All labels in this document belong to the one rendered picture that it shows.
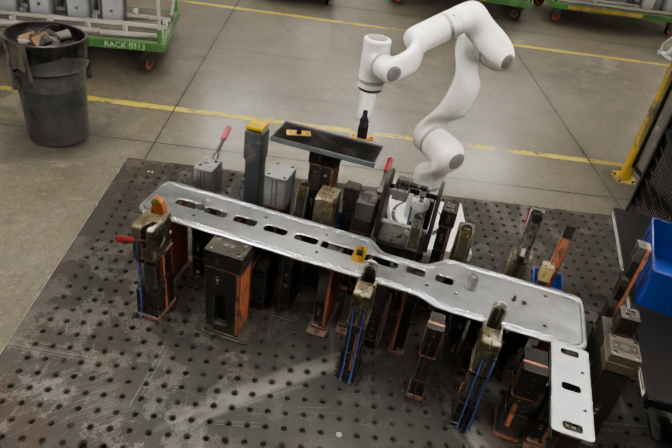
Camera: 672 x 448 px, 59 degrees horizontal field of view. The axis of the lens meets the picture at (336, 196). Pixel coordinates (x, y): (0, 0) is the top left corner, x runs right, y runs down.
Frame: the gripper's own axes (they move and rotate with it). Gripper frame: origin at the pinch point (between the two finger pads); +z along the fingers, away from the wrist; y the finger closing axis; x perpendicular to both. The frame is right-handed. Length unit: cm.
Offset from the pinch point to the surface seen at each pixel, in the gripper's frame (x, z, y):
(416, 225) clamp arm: 21.7, 16.3, 25.1
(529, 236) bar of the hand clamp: 55, 11, 28
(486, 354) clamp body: 42, 23, 66
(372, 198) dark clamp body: 7.0, 15.9, 15.1
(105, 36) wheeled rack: -233, 97, -281
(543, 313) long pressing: 60, 24, 46
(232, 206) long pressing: -37.1, 23.4, 22.8
